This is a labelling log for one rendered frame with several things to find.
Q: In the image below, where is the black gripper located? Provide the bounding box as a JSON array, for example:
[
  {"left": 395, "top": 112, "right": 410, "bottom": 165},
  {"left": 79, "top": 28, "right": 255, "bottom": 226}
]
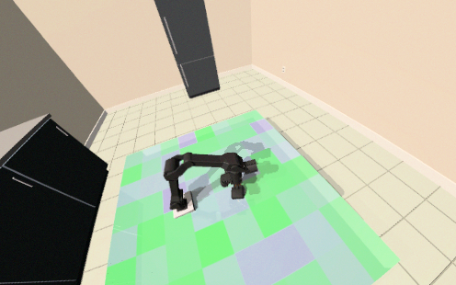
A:
[{"left": 230, "top": 175, "right": 245, "bottom": 200}]

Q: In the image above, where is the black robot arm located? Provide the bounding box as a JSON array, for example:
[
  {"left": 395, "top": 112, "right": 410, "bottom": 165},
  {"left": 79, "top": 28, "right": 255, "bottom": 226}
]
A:
[{"left": 164, "top": 152, "right": 258, "bottom": 211}]

